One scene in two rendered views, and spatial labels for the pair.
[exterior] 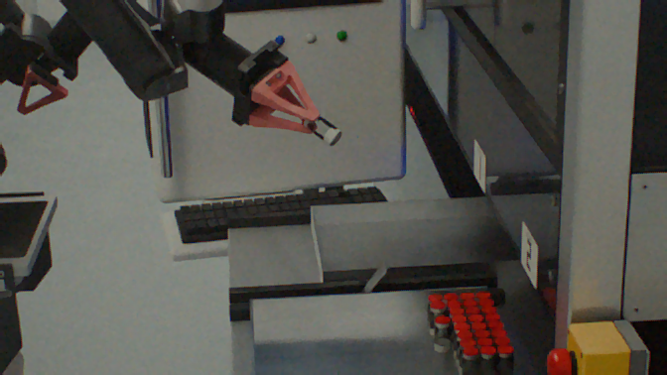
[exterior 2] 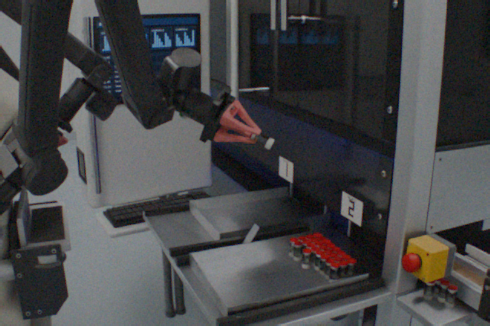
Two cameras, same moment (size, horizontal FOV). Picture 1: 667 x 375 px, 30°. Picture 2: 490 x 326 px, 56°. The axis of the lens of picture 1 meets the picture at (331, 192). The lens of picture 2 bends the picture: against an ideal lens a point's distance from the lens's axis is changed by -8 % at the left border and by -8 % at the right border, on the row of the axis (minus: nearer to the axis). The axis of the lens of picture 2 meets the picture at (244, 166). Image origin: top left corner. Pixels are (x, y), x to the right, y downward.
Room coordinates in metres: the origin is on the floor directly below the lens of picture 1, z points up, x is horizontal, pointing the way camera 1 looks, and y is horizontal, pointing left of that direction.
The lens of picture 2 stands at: (0.55, 0.35, 1.47)
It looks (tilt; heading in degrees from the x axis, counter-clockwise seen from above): 17 degrees down; 341
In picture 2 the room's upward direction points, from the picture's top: straight up
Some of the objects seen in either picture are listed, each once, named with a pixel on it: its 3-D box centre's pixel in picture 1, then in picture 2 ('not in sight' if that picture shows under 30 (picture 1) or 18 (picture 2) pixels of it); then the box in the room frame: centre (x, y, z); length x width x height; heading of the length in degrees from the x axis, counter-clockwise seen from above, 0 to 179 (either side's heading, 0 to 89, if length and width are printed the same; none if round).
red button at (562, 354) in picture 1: (564, 365); (413, 262); (1.26, -0.26, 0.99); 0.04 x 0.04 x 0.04; 4
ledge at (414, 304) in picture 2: not in sight; (439, 306); (1.25, -0.35, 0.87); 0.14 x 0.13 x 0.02; 94
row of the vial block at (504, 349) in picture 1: (493, 335); (332, 255); (1.51, -0.21, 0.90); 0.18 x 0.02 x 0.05; 3
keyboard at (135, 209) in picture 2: (285, 211); (161, 207); (2.18, 0.09, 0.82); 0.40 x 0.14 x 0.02; 102
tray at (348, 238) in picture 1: (423, 240); (257, 212); (1.85, -0.14, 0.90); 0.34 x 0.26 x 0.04; 94
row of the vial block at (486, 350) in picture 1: (476, 336); (325, 256); (1.51, -0.19, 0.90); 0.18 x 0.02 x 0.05; 4
